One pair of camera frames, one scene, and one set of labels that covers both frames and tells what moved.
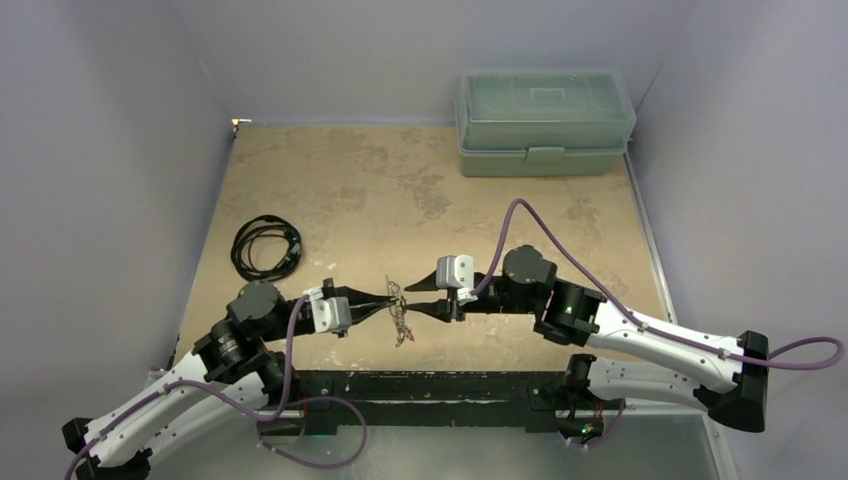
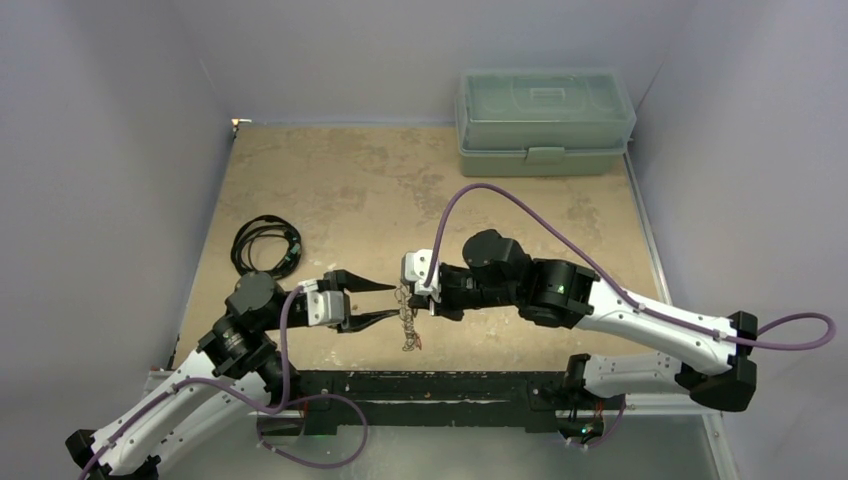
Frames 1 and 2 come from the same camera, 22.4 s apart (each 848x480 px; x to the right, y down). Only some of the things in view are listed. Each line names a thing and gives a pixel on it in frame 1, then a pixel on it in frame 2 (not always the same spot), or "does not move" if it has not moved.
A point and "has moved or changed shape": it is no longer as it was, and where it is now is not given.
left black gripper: (362, 304) → (349, 282)
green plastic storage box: (543, 122) does not move
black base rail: (325, 398) does not move
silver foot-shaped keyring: (397, 311) has moved or changed shape
